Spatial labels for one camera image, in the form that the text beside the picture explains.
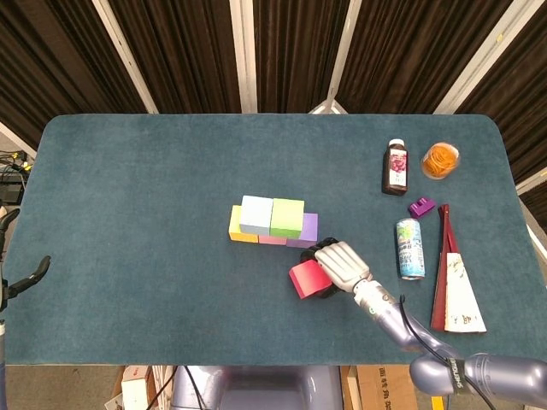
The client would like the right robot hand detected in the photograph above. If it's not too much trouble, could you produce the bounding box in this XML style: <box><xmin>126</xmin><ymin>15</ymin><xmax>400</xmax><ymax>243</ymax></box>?
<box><xmin>299</xmin><ymin>237</ymin><xmax>373</xmax><ymax>299</ymax></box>

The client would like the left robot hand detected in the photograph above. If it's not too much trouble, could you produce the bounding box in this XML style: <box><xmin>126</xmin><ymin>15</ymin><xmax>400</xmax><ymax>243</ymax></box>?
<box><xmin>0</xmin><ymin>208</ymin><xmax>52</xmax><ymax>315</ymax></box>

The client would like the red foam cube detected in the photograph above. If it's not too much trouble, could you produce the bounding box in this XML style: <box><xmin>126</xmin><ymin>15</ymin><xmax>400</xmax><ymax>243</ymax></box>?
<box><xmin>288</xmin><ymin>260</ymin><xmax>332</xmax><ymax>302</ymax></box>

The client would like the purple foam cube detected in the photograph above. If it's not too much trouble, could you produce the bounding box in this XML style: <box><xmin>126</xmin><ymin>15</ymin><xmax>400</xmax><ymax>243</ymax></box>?
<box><xmin>285</xmin><ymin>212</ymin><xmax>320</xmax><ymax>249</ymax></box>

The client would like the green foam cube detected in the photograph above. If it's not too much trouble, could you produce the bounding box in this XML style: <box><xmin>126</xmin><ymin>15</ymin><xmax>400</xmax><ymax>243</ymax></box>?
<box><xmin>269</xmin><ymin>197</ymin><xmax>306</xmax><ymax>239</ymax></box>

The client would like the light blue foam cube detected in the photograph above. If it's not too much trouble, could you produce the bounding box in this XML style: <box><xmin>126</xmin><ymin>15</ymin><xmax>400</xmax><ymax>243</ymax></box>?
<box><xmin>238</xmin><ymin>195</ymin><xmax>274</xmax><ymax>236</ymax></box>

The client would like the yellow foam cube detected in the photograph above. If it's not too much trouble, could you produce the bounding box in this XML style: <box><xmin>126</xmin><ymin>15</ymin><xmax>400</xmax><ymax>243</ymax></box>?
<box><xmin>228</xmin><ymin>204</ymin><xmax>260</xmax><ymax>244</ymax></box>

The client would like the blue drink can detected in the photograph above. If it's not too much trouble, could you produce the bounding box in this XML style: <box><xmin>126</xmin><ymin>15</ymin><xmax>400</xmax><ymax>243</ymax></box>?
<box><xmin>395</xmin><ymin>217</ymin><xmax>426</xmax><ymax>282</ymax></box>

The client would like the small purple plastic block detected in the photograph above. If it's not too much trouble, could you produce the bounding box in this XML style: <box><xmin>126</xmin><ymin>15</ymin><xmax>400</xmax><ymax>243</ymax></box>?
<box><xmin>408</xmin><ymin>196</ymin><xmax>437</xmax><ymax>220</ymax></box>

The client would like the dark juice bottle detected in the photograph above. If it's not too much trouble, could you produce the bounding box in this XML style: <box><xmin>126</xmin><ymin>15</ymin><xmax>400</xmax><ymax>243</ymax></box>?
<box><xmin>381</xmin><ymin>138</ymin><xmax>409</xmax><ymax>197</ymax></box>

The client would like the red folding paper fan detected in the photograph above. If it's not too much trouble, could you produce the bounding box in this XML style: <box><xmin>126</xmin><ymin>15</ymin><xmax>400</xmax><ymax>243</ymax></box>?
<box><xmin>429</xmin><ymin>203</ymin><xmax>488</xmax><ymax>334</ymax></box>

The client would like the brown cardboard box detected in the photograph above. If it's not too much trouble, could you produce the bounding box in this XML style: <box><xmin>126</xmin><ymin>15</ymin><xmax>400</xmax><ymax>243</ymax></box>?
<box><xmin>355</xmin><ymin>365</ymin><xmax>419</xmax><ymax>410</ymax></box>

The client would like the orange snack cup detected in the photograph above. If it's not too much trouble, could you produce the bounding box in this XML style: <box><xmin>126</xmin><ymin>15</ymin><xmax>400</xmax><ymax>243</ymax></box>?
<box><xmin>421</xmin><ymin>142</ymin><xmax>462</xmax><ymax>181</ymax></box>

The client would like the grey-purple robot torso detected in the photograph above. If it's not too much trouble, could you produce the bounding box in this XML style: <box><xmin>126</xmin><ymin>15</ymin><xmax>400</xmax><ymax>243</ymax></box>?
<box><xmin>170</xmin><ymin>365</ymin><xmax>345</xmax><ymax>410</ymax></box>

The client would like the white cardboard box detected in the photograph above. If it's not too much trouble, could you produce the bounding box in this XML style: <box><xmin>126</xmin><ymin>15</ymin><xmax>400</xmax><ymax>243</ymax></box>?
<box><xmin>121</xmin><ymin>366</ymin><xmax>156</xmax><ymax>410</ymax></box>

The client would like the teal table mat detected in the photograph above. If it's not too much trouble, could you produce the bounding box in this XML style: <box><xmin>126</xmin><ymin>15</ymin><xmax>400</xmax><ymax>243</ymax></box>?
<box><xmin>0</xmin><ymin>113</ymin><xmax>547</xmax><ymax>366</ymax></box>

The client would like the dark brown curtain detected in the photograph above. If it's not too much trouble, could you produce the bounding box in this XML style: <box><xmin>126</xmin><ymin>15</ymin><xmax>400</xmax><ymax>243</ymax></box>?
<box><xmin>0</xmin><ymin>0</ymin><xmax>547</xmax><ymax>206</ymax></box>

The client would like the black power strip with cables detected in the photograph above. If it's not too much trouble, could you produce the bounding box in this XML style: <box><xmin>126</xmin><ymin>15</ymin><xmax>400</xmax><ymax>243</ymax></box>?
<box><xmin>0</xmin><ymin>149</ymin><xmax>33</xmax><ymax>202</ymax></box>

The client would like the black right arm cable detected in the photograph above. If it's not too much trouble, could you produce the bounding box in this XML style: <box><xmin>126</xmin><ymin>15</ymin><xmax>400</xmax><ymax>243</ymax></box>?
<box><xmin>399</xmin><ymin>294</ymin><xmax>492</xmax><ymax>410</ymax></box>

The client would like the white frame post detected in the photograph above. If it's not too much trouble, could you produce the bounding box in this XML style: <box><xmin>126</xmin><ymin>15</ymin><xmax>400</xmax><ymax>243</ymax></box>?
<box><xmin>432</xmin><ymin>0</ymin><xmax>535</xmax><ymax>115</ymax></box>
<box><xmin>515</xmin><ymin>167</ymin><xmax>547</xmax><ymax>196</ymax></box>
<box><xmin>229</xmin><ymin>0</ymin><xmax>258</xmax><ymax>114</ymax></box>
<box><xmin>91</xmin><ymin>0</ymin><xmax>160</xmax><ymax>114</ymax></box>
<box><xmin>0</xmin><ymin>120</ymin><xmax>38</xmax><ymax>160</ymax></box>
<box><xmin>307</xmin><ymin>0</ymin><xmax>364</xmax><ymax>115</ymax></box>

